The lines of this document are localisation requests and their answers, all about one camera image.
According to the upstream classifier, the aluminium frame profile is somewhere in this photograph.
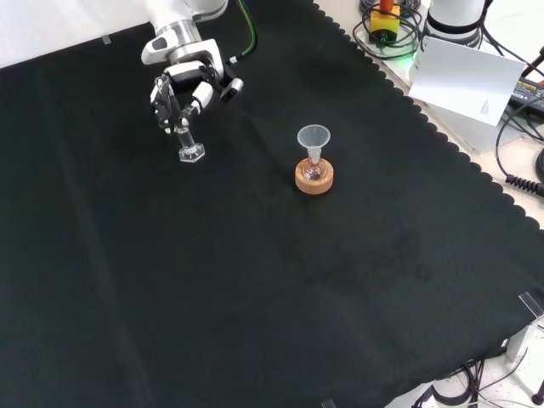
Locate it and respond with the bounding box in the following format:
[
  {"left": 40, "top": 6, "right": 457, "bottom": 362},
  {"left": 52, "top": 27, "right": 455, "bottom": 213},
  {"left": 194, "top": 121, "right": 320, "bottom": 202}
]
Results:
[{"left": 505, "top": 320, "right": 533, "bottom": 362}]

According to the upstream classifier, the white column with black band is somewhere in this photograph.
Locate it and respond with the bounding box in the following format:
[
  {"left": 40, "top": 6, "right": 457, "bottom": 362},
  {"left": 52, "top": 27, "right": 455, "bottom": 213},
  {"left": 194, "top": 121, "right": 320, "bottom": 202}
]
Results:
[{"left": 424, "top": 0, "right": 488, "bottom": 47}]

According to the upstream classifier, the clear plastic funnel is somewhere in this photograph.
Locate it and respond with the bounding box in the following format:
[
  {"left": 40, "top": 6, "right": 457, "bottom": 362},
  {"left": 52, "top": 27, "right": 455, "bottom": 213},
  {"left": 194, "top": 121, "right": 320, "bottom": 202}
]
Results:
[{"left": 296, "top": 124, "right": 332, "bottom": 157}]

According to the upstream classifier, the green cable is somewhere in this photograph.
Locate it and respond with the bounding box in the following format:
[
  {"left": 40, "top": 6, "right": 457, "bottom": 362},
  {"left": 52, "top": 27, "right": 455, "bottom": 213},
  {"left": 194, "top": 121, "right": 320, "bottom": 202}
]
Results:
[{"left": 229, "top": 0, "right": 258, "bottom": 65}]

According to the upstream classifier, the clear glass graduated cylinder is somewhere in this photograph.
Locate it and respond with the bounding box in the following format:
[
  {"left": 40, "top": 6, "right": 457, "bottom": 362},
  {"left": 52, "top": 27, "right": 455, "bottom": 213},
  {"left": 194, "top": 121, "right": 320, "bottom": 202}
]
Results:
[{"left": 155, "top": 75, "right": 206, "bottom": 164}]

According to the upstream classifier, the cork ring stand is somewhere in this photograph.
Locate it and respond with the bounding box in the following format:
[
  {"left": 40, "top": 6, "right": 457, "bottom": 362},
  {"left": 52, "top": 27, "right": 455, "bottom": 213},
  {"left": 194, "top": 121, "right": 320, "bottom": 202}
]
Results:
[{"left": 294, "top": 157, "right": 336, "bottom": 196}]

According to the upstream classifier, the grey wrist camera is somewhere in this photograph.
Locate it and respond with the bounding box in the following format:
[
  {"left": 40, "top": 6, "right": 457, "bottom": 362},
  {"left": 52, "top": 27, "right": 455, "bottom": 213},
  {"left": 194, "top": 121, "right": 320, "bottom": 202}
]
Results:
[{"left": 219, "top": 77, "right": 246, "bottom": 103}]

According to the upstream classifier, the black power adapter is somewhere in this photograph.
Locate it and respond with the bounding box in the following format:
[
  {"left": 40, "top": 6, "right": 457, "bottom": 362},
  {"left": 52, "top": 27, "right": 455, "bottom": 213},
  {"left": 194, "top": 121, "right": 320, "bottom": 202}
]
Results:
[{"left": 507, "top": 76, "right": 544, "bottom": 112}]

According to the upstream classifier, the yellow emergency stop button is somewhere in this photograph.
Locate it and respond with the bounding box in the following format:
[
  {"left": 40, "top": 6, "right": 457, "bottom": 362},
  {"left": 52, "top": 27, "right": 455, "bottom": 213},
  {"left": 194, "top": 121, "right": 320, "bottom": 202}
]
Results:
[{"left": 368, "top": 0, "right": 402, "bottom": 45}]

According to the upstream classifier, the grey box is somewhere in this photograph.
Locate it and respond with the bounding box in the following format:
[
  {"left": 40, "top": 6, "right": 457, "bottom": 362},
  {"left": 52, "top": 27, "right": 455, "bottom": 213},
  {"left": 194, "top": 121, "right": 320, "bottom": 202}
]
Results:
[{"left": 418, "top": 100, "right": 511, "bottom": 153}]

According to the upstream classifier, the black looped cable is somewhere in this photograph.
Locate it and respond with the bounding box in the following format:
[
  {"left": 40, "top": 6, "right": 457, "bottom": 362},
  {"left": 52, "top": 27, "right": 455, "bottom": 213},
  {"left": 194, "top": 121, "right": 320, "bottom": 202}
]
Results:
[{"left": 352, "top": 0, "right": 426, "bottom": 60}]

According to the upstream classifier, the glass round-bottom flask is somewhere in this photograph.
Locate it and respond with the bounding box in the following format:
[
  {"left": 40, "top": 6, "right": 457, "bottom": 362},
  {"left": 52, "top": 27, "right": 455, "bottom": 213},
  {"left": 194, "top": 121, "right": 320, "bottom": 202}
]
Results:
[{"left": 302, "top": 148, "right": 327, "bottom": 183}]

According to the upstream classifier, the black tripod leg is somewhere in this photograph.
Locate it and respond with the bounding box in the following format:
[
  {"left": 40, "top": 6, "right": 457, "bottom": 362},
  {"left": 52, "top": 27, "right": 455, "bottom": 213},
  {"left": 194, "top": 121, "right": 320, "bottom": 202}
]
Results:
[{"left": 521, "top": 46, "right": 544, "bottom": 80}]

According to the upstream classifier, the black coiled cable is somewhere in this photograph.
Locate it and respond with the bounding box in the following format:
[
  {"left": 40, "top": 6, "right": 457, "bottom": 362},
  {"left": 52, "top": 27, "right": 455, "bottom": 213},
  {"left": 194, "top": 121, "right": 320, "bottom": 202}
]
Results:
[{"left": 495, "top": 105, "right": 544, "bottom": 195}]

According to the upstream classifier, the black scalloped table cloth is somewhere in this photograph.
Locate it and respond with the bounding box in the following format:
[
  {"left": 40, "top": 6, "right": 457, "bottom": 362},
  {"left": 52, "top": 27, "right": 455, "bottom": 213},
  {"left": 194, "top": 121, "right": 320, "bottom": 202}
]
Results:
[{"left": 0, "top": 0, "right": 544, "bottom": 408}]

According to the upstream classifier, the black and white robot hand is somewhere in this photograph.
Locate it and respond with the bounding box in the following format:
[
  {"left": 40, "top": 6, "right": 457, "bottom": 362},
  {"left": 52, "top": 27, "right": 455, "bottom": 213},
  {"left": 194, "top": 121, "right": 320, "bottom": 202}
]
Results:
[{"left": 141, "top": 37, "right": 237, "bottom": 135}]

